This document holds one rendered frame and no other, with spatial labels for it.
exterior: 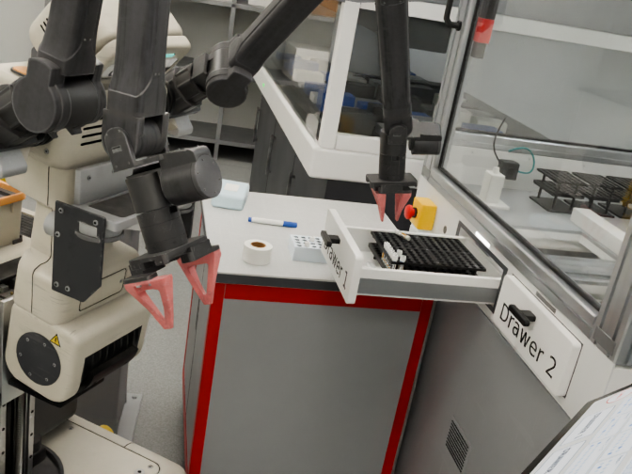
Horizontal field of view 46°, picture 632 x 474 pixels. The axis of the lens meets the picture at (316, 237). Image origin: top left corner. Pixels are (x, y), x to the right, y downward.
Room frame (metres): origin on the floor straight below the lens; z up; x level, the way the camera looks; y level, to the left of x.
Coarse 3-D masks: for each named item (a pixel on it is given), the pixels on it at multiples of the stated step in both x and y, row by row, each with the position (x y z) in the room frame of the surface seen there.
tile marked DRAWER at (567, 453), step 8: (584, 440) 0.73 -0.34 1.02; (568, 448) 0.73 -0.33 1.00; (576, 448) 0.72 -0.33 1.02; (552, 456) 0.73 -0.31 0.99; (560, 456) 0.71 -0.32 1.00; (568, 456) 0.70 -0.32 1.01; (544, 464) 0.72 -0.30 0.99; (552, 464) 0.70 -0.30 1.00; (560, 464) 0.69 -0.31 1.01; (536, 472) 0.70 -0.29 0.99; (544, 472) 0.68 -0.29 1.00; (552, 472) 0.67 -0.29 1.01; (560, 472) 0.66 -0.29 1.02
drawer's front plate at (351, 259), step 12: (336, 216) 1.62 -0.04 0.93; (324, 228) 1.67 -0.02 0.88; (336, 228) 1.58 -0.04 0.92; (348, 240) 1.48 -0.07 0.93; (324, 252) 1.63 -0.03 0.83; (336, 252) 1.54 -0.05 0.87; (348, 252) 1.45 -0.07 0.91; (360, 252) 1.42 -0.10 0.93; (336, 264) 1.52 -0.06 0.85; (348, 264) 1.44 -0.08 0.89; (360, 264) 1.40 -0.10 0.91; (336, 276) 1.51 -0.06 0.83; (348, 276) 1.42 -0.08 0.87; (348, 288) 1.41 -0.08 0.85; (348, 300) 1.40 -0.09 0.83
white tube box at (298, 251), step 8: (296, 240) 1.78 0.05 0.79; (304, 240) 1.78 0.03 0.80; (320, 240) 1.80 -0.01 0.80; (296, 248) 1.72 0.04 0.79; (304, 248) 1.72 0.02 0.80; (312, 248) 1.73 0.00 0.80; (320, 248) 1.74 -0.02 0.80; (296, 256) 1.72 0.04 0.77; (304, 256) 1.72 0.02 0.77; (312, 256) 1.73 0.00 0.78; (320, 256) 1.73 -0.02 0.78
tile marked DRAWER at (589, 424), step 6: (612, 408) 0.81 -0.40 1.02; (594, 414) 0.83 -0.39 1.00; (600, 414) 0.81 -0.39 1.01; (606, 414) 0.80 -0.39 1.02; (582, 420) 0.82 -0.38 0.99; (588, 420) 0.81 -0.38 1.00; (594, 420) 0.79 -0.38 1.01; (600, 420) 0.78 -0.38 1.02; (582, 426) 0.80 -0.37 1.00; (588, 426) 0.78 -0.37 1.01; (594, 426) 0.77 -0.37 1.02; (576, 432) 0.78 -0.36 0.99; (582, 432) 0.77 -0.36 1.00; (588, 432) 0.76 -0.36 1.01; (570, 438) 0.77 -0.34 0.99; (576, 438) 0.75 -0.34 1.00; (564, 444) 0.75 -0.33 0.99
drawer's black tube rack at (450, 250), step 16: (400, 240) 1.62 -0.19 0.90; (416, 240) 1.64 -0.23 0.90; (432, 240) 1.66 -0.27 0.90; (448, 240) 1.68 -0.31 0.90; (416, 256) 1.53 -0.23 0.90; (432, 256) 1.55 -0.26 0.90; (448, 256) 1.57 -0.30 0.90; (464, 256) 1.59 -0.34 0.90; (432, 272) 1.53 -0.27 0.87; (448, 272) 1.55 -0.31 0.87; (464, 272) 1.56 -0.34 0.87
